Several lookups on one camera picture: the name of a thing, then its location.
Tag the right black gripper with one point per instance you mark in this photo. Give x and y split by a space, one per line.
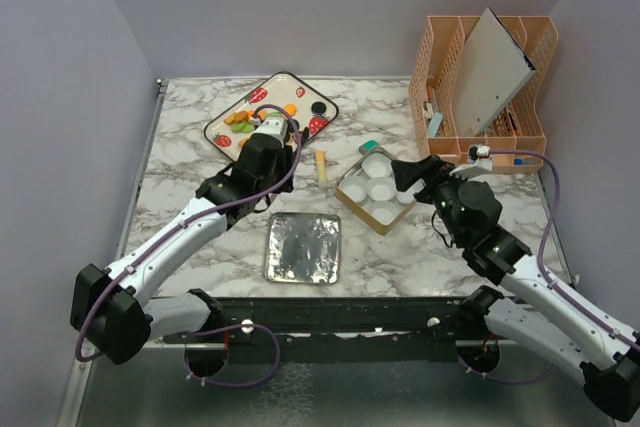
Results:
409 171

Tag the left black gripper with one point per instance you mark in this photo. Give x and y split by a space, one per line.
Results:
284 164

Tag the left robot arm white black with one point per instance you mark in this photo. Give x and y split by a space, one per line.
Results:
112 308

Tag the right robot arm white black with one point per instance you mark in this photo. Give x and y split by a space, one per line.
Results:
527 303

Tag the white paper cup right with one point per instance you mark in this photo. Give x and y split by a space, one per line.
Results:
408 196

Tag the white paper cup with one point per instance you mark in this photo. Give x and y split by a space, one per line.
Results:
384 213
381 189
408 196
377 165
354 188

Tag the white paper cup centre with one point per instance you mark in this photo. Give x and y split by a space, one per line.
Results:
381 189

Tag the white paper cup top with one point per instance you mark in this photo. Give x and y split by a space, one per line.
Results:
377 165

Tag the gold cookie tin box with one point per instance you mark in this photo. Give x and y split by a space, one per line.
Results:
362 211

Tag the white paper cup bottom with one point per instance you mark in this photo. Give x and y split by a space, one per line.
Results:
384 213

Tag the green grey eraser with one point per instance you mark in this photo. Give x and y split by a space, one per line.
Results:
367 147

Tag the white paper cup left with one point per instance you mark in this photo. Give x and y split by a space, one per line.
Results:
354 188

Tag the yellow glue stick tube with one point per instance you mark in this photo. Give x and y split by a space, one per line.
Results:
320 164

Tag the light blue eraser in organizer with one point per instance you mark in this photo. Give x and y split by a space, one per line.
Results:
434 124

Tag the orange cookie top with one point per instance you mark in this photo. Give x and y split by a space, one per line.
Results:
291 109

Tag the strawberry pattern white tray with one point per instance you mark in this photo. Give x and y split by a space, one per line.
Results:
226 130

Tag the black sandwich cookie far right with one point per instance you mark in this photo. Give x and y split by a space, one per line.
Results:
318 108

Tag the silver tin lid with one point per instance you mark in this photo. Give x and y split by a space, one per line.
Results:
303 248

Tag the peach plastic desk organizer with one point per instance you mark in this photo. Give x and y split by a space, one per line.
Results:
516 134

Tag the white grey notebook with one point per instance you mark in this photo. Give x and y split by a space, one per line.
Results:
493 68

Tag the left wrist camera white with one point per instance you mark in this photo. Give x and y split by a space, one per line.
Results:
275 125

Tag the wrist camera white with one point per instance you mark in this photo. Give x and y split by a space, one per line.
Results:
275 125
479 162

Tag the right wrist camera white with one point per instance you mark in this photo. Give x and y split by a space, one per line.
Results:
479 162

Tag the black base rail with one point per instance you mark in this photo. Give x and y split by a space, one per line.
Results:
343 329

